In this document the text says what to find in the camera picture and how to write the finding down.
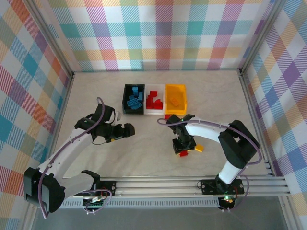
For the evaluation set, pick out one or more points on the narrow blue lego brick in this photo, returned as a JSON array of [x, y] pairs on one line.
[[135, 91]]

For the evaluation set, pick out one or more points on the orange-yellow lego brick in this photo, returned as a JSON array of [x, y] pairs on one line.
[[174, 101]]

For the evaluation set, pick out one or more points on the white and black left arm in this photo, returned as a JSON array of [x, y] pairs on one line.
[[64, 151]]

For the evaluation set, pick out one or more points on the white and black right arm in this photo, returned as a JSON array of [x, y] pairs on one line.
[[204, 130]]

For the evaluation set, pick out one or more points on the black plastic bin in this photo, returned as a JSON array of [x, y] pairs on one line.
[[134, 111]]

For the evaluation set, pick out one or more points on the yellow plastic bin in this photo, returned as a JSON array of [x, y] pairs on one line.
[[176, 111]]

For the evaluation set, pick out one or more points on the white translucent plastic bin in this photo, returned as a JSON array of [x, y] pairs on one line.
[[156, 112]]

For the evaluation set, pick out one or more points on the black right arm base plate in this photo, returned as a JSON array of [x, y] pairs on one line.
[[208, 187]]

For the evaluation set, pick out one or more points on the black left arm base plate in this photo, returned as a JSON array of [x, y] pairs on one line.
[[111, 186]]

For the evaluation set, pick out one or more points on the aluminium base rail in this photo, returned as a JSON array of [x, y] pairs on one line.
[[156, 187]]

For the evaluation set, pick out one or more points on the aluminium side rail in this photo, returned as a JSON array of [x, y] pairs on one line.
[[62, 112], [245, 83]]

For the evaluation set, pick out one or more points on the aluminium upright post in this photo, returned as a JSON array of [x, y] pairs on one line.
[[260, 36], [53, 36]]

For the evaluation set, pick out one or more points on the aluminium frame leg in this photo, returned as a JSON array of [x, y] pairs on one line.
[[28, 222], [289, 213]]

